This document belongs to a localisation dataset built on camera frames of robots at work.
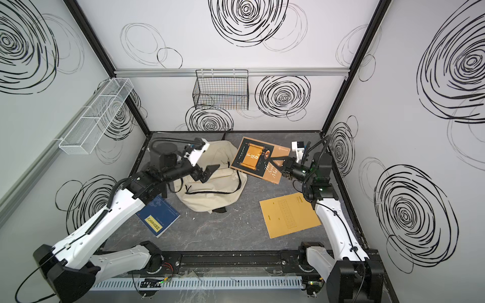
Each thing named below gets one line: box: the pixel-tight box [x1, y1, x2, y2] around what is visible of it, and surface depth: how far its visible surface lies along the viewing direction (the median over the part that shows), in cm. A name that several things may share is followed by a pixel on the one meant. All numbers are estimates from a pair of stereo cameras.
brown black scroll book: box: [229, 136, 291, 185], surface depth 74 cm
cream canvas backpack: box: [173, 140, 248, 213], surface depth 88 cm
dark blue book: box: [135, 195, 182, 239], surface depth 84 cm
